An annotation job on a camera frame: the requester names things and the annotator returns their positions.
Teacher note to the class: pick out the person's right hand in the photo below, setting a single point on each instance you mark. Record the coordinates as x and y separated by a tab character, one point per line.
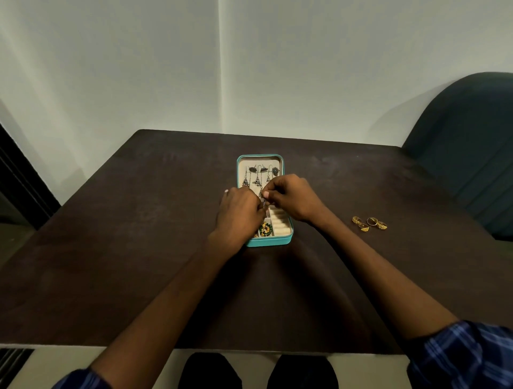
296	198

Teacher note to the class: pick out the person's left hand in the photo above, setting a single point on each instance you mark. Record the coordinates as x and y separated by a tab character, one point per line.
236	216

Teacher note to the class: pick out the person's left fingers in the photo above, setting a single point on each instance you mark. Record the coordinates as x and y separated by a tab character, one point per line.
250	198

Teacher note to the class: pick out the person's right fingers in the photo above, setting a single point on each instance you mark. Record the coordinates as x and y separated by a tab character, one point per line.
278	188

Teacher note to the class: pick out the silver dangling earring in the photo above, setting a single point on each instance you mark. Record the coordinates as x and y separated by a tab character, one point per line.
263	203

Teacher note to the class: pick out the person's right forearm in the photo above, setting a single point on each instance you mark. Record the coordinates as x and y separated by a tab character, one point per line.
372	276

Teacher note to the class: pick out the person's left forearm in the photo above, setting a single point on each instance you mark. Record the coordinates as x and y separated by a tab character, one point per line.
168	304

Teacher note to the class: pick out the green gold round earring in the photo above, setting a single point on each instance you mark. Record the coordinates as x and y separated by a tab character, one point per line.
265	229

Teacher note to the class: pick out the teal jewelry box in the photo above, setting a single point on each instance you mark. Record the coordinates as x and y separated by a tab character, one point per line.
280	230

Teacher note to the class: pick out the person's left leg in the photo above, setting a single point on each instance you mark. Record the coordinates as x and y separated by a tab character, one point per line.
208	372

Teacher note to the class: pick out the person's leg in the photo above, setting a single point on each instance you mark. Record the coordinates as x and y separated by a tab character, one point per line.
302	374
208	372

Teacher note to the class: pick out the person's right leg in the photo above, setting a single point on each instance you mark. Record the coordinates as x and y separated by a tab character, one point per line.
302	374

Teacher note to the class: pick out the dark green chair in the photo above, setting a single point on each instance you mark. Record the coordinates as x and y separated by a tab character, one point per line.
469	152

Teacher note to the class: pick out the blue plaid left sleeve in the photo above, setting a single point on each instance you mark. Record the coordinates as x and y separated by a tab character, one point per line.
82	380

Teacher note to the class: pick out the blue plaid sleeve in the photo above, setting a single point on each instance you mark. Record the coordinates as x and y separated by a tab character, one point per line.
82	380
469	356

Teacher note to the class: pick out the blue plaid right sleeve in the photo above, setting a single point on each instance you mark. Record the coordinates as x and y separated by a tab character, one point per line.
469	356

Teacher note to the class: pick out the black floor grille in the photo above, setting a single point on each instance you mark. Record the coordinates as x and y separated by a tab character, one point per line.
14	366

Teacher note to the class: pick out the dark door frame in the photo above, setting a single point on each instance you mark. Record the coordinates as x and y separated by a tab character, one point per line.
24	180

